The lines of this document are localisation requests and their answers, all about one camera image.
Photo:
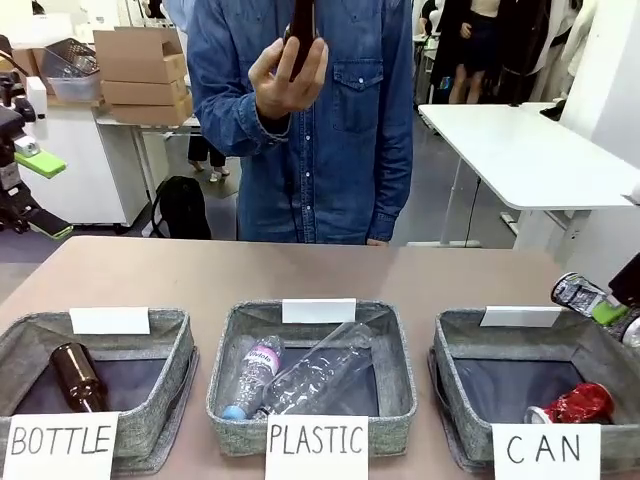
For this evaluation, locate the large white desk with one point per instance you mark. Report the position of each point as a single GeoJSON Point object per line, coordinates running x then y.
{"type": "Point", "coordinates": [525, 160]}

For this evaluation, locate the dark brown glass bottle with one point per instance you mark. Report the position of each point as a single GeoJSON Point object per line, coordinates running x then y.
{"type": "Point", "coordinates": [304, 20]}

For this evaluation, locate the white PLASTIC label card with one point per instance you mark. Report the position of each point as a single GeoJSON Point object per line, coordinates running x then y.
{"type": "Point", "coordinates": [317, 445]}

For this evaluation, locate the white cabinet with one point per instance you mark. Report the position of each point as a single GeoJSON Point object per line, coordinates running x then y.
{"type": "Point", "coordinates": [90, 165]}

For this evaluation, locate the white table with thin legs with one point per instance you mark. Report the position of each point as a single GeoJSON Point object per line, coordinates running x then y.
{"type": "Point", "coordinates": [160, 135]}

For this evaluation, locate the black item on desk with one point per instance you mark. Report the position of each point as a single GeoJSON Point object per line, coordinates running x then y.
{"type": "Point", "coordinates": [552, 110]}

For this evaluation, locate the large clear plastic bottle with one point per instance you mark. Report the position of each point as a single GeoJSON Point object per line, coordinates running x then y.
{"type": "Point", "coordinates": [310, 375]}

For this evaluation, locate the bystander's bare legs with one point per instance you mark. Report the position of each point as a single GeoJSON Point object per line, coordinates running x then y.
{"type": "Point", "coordinates": [200, 150]}

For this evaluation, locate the person's right forearm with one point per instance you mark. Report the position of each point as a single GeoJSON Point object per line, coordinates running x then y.
{"type": "Point", "coordinates": [230, 135]}

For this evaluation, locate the small white box device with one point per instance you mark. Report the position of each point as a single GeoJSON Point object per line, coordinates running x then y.
{"type": "Point", "coordinates": [26, 146]}

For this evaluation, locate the amber brown glass bottle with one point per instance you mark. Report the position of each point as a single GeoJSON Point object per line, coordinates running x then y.
{"type": "Point", "coordinates": [75, 375]}

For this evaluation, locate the small blue-capped plastic bottle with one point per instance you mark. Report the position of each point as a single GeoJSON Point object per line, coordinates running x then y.
{"type": "Point", "coordinates": [255, 370]}

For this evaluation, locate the person's left forearm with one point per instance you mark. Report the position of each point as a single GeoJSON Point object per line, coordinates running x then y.
{"type": "Point", "coordinates": [392, 190]}

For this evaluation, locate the person's right hand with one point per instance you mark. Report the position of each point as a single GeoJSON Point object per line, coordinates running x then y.
{"type": "Point", "coordinates": [280, 95]}

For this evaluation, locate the small cardboard box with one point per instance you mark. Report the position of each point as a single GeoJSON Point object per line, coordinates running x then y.
{"type": "Point", "coordinates": [27, 62]}

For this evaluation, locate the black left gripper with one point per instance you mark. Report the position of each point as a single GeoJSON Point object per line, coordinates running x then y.
{"type": "Point", "coordinates": [7, 182]}

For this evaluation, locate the hanging dark coat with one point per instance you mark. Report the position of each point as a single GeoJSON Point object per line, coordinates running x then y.
{"type": "Point", "coordinates": [540, 45]}

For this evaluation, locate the person's left hand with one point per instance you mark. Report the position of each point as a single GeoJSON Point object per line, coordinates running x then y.
{"type": "Point", "coordinates": [377, 242]}

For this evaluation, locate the person in denim shirt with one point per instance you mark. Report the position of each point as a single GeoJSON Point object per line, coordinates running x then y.
{"type": "Point", "coordinates": [340, 150]}

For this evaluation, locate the black camera unit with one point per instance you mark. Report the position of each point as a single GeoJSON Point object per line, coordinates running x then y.
{"type": "Point", "coordinates": [15, 100]}

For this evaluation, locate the white CAN label card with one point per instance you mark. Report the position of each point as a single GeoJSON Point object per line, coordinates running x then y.
{"type": "Point", "coordinates": [545, 450]}

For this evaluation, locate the upright white box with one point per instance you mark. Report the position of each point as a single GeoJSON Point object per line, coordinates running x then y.
{"type": "Point", "coordinates": [36, 97]}

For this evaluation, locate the black backpack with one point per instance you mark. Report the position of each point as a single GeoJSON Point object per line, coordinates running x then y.
{"type": "Point", "coordinates": [182, 210]}

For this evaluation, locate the bystander in black coat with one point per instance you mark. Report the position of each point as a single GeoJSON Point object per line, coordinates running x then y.
{"type": "Point", "coordinates": [460, 45]}

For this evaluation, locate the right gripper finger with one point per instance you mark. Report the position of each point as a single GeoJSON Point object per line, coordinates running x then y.
{"type": "Point", "coordinates": [627, 280]}
{"type": "Point", "coordinates": [610, 312]}

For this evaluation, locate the grey fabric basket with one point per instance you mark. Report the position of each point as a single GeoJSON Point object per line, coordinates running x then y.
{"type": "Point", "coordinates": [395, 350]}
{"type": "Point", "coordinates": [450, 360]}
{"type": "Point", "coordinates": [175, 350]}

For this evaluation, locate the white BOTTLE label card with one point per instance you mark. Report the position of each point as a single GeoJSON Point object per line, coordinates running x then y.
{"type": "Point", "coordinates": [60, 445]}

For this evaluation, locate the white standing paper card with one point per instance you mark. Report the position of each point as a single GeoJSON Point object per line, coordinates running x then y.
{"type": "Point", "coordinates": [520, 316]}
{"type": "Point", "coordinates": [320, 311]}
{"type": "Point", "coordinates": [110, 321]}

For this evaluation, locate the clear plastic crate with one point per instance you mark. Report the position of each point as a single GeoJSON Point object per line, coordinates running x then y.
{"type": "Point", "coordinates": [70, 75]}

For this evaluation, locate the closed flat cardboard box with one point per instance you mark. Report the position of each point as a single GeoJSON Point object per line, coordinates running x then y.
{"type": "Point", "coordinates": [150, 112]}
{"type": "Point", "coordinates": [145, 92]}

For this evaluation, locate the crushed red soda can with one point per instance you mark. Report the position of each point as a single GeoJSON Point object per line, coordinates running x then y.
{"type": "Point", "coordinates": [580, 402]}

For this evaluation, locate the hanging white garment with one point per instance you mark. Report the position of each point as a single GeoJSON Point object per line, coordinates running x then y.
{"type": "Point", "coordinates": [582, 40]}

